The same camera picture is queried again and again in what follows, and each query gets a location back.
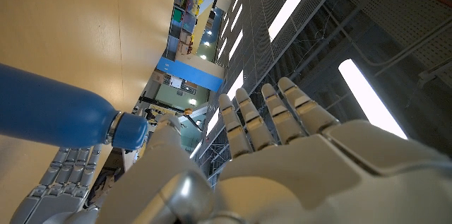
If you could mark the long ceiling light panel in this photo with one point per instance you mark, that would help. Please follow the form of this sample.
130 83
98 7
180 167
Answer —
236 84
370 98
289 5

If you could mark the blue metal bottle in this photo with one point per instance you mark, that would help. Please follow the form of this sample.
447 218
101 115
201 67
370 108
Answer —
53 111

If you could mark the grey metal shelf unit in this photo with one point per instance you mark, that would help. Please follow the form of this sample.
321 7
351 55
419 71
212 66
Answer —
187 12

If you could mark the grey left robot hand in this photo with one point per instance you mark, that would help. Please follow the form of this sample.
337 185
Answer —
300 181

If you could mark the blue panel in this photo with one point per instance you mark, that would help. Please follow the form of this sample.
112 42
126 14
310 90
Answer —
190 73

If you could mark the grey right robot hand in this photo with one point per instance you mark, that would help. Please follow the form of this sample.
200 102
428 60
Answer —
60 185

